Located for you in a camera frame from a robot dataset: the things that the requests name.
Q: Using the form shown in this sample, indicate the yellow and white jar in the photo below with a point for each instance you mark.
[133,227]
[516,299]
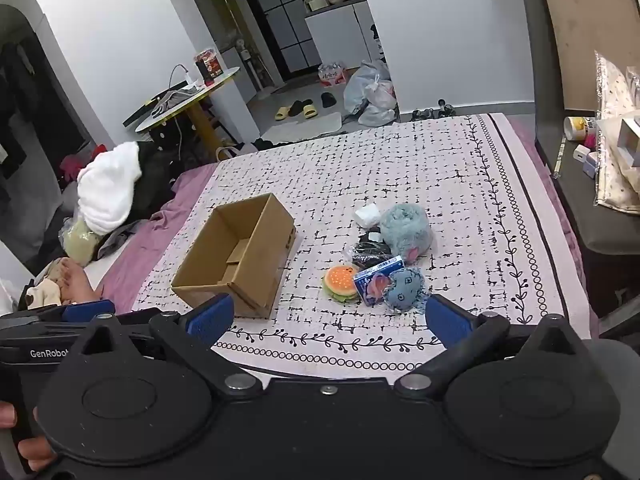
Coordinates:
[575,128]

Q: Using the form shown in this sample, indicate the beige heart print cloth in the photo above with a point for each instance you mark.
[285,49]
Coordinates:
[41,292]

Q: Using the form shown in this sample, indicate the round white table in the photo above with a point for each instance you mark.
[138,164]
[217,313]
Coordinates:
[200,97]

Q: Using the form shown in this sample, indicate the light coloured box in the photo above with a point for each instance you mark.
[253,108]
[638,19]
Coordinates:
[631,140]

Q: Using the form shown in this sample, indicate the dark cloth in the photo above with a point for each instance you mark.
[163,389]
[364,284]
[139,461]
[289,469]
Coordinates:
[262,143]

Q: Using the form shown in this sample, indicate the dark grey desk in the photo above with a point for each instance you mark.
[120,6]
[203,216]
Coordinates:
[550,110]

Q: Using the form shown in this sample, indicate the dark clothes pile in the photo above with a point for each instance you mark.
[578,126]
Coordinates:
[152,175]

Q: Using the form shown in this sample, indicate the grey cloth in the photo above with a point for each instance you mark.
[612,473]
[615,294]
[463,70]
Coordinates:
[172,100]

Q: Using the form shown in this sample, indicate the large fluffy blue plush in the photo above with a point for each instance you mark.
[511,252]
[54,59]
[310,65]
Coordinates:
[405,230]

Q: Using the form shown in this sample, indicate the small purple box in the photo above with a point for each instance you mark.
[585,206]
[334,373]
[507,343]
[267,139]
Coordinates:
[591,166]

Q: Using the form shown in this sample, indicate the black framed glass door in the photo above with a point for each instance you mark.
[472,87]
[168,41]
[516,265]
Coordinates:
[280,15]

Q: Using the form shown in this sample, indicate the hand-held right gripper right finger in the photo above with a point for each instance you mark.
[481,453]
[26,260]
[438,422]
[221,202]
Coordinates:
[447,320]

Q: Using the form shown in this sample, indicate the pack of water bottles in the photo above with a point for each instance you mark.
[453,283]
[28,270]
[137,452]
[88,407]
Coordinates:
[332,73]

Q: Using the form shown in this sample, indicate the dark plastic packet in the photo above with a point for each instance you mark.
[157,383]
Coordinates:
[365,255]

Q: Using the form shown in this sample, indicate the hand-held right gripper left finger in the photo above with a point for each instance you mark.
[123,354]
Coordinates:
[210,316]

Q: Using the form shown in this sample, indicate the plastic bag of patterned fabric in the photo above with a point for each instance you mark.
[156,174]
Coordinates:
[611,110]

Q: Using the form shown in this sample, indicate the black slipper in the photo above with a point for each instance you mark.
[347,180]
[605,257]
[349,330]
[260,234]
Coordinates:
[327,99]
[296,108]

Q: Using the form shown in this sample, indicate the white fleece garment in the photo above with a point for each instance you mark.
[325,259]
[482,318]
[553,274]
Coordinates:
[107,185]

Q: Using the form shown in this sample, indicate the yellow slipper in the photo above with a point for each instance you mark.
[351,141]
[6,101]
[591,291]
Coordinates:
[310,110]
[282,112]

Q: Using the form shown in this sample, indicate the white cabinet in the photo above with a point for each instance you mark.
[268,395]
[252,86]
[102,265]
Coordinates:
[340,32]

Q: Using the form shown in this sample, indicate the small white plastic bag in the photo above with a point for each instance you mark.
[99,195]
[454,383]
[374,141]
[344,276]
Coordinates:
[377,117]

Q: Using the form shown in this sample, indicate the blue tissue packet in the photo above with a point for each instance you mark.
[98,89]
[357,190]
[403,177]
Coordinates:
[372,285]

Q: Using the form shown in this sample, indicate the pale yellow cloth bundle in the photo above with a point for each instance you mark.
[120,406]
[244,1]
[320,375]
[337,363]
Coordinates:
[80,246]

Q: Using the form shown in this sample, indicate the hanging dark clothes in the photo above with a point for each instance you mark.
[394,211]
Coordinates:
[30,110]

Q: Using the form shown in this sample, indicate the thin pale stick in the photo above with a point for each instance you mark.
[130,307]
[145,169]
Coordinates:
[559,157]

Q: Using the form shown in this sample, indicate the large clear plastic bag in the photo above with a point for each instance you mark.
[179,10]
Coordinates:
[357,85]

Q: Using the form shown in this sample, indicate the red snack box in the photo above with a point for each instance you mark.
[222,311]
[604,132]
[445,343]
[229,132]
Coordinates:
[207,66]

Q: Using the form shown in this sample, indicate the brown board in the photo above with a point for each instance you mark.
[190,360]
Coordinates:
[580,25]

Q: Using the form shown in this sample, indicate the dark bottle with white label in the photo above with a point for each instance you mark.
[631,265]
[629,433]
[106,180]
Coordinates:
[374,40]

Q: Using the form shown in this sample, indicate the tied white plastic bag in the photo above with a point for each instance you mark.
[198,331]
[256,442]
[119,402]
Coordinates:
[382,95]

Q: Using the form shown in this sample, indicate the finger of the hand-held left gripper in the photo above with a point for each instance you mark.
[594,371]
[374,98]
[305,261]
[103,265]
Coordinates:
[87,310]

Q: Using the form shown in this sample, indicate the pink printed blanket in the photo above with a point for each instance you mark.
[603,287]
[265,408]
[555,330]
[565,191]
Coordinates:
[400,170]

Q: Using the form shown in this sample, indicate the person's left hand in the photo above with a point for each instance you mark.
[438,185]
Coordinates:
[35,452]

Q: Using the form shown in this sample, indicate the white charger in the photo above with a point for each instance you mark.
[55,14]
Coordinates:
[581,152]

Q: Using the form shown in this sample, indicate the small blue patterned plush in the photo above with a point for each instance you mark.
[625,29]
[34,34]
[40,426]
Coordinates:
[405,290]

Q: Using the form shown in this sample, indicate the brown cardboard box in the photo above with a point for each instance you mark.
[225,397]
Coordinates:
[235,255]

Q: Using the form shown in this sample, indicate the dark sandal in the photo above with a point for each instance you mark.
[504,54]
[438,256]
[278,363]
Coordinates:
[444,109]
[422,114]

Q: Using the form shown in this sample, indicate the white floor mat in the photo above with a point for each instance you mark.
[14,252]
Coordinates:
[305,129]

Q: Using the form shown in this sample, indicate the red cloth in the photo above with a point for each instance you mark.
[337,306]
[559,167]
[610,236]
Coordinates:
[75,162]

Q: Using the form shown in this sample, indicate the burger plush toy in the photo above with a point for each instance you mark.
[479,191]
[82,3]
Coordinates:
[340,282]

